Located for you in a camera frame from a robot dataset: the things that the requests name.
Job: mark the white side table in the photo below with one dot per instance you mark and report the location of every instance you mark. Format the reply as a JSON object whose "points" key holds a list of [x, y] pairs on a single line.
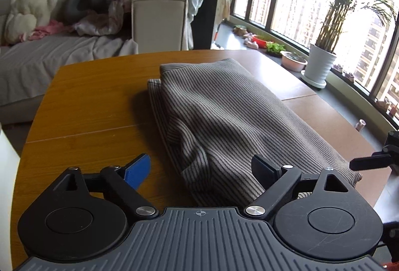
{"points": [[7, 180]]}

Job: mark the beige hanging cloth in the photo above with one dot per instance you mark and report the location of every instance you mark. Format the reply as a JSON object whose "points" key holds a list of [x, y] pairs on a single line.
{"points": [[223, 6]]}

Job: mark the green plant tray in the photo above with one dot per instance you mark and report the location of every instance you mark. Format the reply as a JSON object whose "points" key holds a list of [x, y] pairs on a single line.
{"points": [[275, 48]]}

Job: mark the red basin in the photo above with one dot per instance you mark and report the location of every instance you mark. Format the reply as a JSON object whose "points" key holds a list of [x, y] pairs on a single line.
{"points": [[260, 40]]}

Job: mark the white pink patterned cloth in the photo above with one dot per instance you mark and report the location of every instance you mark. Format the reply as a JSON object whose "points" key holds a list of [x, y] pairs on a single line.
{"points": [[99, 22]]}

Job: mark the grey covered sofa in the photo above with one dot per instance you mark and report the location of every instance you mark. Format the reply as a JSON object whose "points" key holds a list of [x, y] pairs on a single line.
{"points": [[46, 56]]}

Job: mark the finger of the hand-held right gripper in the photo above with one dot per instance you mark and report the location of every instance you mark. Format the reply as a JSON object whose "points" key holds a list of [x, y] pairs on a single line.
{"points": [[367, 162]]}

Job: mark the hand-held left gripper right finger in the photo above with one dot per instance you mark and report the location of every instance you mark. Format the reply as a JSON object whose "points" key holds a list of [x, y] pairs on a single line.
{"points": [[263, 168]]}

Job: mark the white plush duck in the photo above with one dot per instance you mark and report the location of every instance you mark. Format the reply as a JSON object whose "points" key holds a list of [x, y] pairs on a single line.
{"points": [[31, 3]]}

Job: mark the pink flower pot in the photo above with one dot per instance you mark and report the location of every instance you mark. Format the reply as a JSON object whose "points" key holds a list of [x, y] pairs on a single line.
{"points": [[293, 62]]}

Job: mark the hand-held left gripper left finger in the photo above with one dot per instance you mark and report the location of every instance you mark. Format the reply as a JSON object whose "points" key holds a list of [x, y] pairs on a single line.
{"points": [[137, 173]]}

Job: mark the grey neck pillow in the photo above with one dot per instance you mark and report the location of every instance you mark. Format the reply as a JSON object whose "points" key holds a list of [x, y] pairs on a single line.
{"points": [[84, 0]]}

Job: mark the potted palm in white pot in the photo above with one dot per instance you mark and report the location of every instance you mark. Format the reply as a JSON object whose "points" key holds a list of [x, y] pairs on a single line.
{"points": [[321, 62]]}

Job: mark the grey striped sweater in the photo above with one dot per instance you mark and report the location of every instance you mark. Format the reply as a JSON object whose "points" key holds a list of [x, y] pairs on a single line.
{"points": [[233, 121]]}

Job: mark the small brown figurine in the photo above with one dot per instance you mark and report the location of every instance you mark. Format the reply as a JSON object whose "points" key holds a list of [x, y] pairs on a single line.
{"points": [[240, 30]]}

